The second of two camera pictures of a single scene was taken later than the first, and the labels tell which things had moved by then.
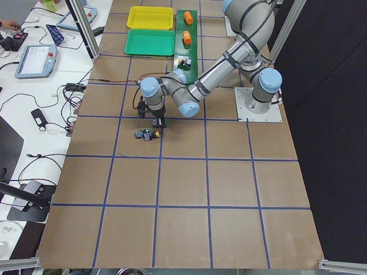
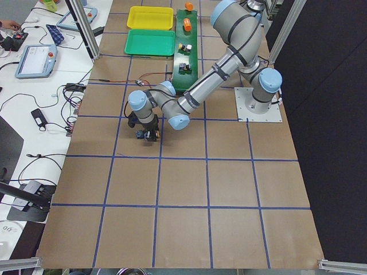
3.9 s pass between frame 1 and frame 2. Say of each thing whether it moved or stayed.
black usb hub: stayed
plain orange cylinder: moved
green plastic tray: stayed
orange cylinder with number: moved
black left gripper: moved
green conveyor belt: stayed
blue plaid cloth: stayed
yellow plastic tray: stayed
